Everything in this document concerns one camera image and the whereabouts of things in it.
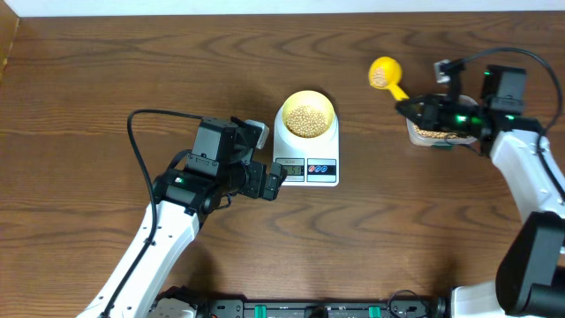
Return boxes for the right black camera cable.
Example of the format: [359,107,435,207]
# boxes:
[441,46,565,200]

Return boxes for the black camera cable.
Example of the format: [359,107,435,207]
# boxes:
[441,46,565,200]
[99,109,204,318]

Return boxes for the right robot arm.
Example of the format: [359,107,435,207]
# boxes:
[395,65,564,317]

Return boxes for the white digital kitchen scale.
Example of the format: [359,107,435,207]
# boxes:
[273,107,340,187]

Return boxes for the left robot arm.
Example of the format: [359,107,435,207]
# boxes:
[82,117,286,317]

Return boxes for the soybeans in yellow bowl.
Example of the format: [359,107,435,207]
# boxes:
[285,105,328,138]

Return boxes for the yellow measuring scoop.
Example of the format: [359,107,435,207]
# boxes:
[368,57,409,102]

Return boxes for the pale yellow bowl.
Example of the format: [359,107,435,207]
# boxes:
[282,90,335,133]

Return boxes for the left black camera cable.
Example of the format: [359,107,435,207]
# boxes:
[99,109,204,318]

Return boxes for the clear plastic container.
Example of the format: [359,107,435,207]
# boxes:
[406,94,478,148]

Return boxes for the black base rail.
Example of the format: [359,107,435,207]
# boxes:
[149,285,447,318]

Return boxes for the pile of soybeans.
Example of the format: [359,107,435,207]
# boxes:
[414,125,459,140]

